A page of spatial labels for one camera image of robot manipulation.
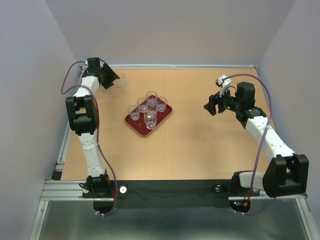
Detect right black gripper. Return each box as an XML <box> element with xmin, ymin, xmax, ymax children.
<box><xmin>202</xmin><ymin>85</ymin><xmax>242</xmax><ymax>116</ymax></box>

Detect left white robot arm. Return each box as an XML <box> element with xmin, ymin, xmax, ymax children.
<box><xmin>60</xmin><ymin>57</ymin><xmax>120</xmax><ymax>198</ymax></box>

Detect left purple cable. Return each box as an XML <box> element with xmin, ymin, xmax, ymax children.
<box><xmin>61</xmin><ymin>60</ymin><xmax>118</xmax><ymax>218</ymax></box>

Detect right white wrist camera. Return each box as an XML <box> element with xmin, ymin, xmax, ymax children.
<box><xmin>215</xmin><ymin>74</ymin><xmax>232</xmax><ymax>97</ymax></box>

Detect red rectangular serving tray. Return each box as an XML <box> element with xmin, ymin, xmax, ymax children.
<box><xmin>124</xmin><ymin>103</ymin><xmax>173</xmax><ymax>137</ymax></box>

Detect aluminium table frame rail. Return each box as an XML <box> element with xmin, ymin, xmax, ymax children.
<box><xmin>80</xmin><ymin>64</ymin><xmax>258</xmax><ymax>71</ymax></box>

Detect clear faceted glass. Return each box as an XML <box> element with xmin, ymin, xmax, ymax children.
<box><xmin>156</xmin><ymin>96</ymin><xmax>167</xmax><ymax>113</ymax></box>
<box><xmin>145</xmin><ymin>91</ymin><xmax>158</xmax><ymax>107</ymax></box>

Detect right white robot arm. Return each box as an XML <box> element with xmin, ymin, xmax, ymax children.
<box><xmin>204</xmin><ymin>79</ymin><xmax>309</xmax><ymax>198</ymax></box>

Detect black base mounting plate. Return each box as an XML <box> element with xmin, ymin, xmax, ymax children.
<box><xmin>82</xmin><ymin>178</ymin><xmax>261</xmax><ymax>209</ymax></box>

